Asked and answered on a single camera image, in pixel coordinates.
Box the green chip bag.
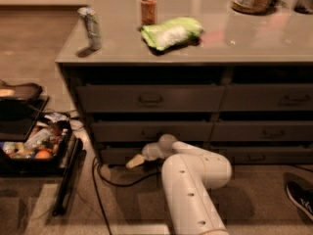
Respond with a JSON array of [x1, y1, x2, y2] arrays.
[[141, 17, 204, 52]]

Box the black case lid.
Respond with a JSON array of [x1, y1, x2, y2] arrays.
[[0, 80, 43, 105]]

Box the black floor bar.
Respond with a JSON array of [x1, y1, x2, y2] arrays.
[[52, 138, 83, 216]]

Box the dark grey drawer cabinet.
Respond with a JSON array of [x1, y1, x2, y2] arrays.
[[57, 0, 313, 161]]

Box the drawer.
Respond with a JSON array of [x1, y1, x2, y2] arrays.
[[90, 121, 213, 142], [99, 146, 142, 165], [221, 84, 313, 112], [75, 85, 224, 113], [210, 146, 313, 165], [210, 120, 313, 142]]

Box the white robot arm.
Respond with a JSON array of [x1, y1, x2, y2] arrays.
[[126, 134, 232, 235]]

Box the dark glass object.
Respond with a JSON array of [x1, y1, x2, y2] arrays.
[[293, 0, 313, 14]]

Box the orange fruit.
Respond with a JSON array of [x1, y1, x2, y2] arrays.
[[35, 150, 51, 159]]

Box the black sneaker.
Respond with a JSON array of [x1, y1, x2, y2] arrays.
[[286, 181, 313, 220]]

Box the black bin with items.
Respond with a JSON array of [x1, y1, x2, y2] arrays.
[[0, 112, 72, 175]]

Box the orange soda can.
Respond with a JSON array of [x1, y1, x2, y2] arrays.
[[141, 0, 157, 25]]

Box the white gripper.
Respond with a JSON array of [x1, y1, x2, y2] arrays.
[[126, 143, 166, 168]]

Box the silver tall can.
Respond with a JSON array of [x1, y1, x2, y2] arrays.
[[77, 6, 102, 50]]

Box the black floor cable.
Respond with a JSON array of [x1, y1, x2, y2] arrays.
[[91, 156, 162, 235]]

